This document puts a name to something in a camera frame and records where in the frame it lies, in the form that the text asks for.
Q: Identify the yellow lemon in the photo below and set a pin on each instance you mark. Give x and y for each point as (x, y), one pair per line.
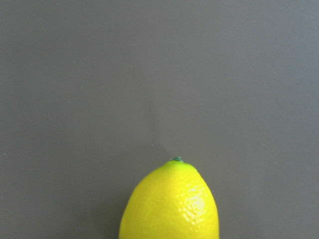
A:
(172, 202)

